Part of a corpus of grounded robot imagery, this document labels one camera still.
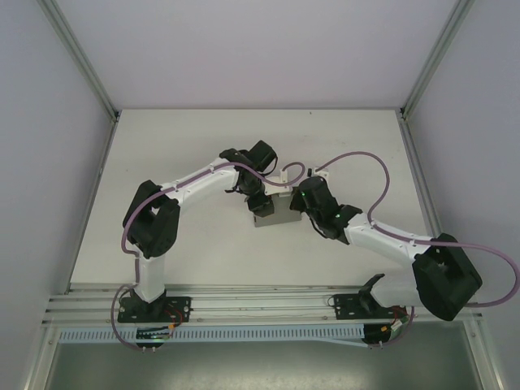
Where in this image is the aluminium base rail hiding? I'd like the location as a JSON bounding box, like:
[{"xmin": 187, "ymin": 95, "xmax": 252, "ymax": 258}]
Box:
[{"xmin": 40, "ymin": 284, "xmax": 484, "ymax": 326}]

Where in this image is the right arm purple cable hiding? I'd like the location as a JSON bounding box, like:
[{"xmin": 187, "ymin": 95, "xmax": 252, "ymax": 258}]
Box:
[{"xmin": 316, "ymin": 151, "xmax": 520, "ymax": 349}]

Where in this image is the aluminium table side rail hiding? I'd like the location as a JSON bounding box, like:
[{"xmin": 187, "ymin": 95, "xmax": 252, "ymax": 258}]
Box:
[
  {"xmin": 64, "ymin": 117, "xmax": 119, "ymax": 296},
  {"xmin": 397, "ymin": 117, "xmax": 460, "ymax": 288}
]

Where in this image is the grey metal panel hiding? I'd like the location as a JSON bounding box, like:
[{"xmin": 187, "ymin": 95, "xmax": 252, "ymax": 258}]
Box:
[{"xmin": 48, "ymin": 340, "xmax": 480, "ymax": 390}]

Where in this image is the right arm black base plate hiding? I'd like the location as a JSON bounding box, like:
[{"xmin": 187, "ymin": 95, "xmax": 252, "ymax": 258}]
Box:
[{"xmin": 332, "ymin": 292, "xmax": 410, "ymax": 322}]

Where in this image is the aluminium lower frame bar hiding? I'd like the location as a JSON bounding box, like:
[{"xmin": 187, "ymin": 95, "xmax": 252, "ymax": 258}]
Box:
[
  {"xmin": 24, "ymin": 324, "xmax": 58, "ymax": 390},
  {"xmin": 466, "ymin": 320, "xmax": 501, "ymax": 390}
]

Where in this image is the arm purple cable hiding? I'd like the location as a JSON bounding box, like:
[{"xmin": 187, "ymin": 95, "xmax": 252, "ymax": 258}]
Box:
[
  {"xmin": 316, "ymin": 151, "xmax": 520, "ymax": 349},
  {"xmin": 109, "ymin": 161, "xmax": 306, "ymax": 351}
]

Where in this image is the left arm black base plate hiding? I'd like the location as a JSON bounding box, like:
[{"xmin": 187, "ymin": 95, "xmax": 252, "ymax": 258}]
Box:
[{"xmin": 117, "ymin": 295, "xmax": 193, "ymax": 324}]

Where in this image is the aluminium frame post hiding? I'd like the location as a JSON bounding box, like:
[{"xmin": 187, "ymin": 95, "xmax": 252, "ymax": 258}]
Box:
[
  {"xmin": 400, "ymin": 0, "xmax": 476, "ymax": 121},
  {"xmin": 38, "ymin": 0, "xmax": 121, "ymax": 123}
]

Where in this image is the grey cardboard paper box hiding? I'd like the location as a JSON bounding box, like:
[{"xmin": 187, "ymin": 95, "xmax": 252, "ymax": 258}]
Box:
[{"xmin": 251, "ymin": 190, "xmax": 305, "ymax": 229}]

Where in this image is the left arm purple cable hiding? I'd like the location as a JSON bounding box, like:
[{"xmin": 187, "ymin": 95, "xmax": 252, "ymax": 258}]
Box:
[{"xmin": 109, "ymin": 161, "xmax": 306, "ymax": 351}]

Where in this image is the white slotted cable duct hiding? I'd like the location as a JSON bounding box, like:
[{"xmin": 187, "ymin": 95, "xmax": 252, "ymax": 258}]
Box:
[{"xmin": 58, "ymin": 323, "xmax": 369, "ymax": 346}]

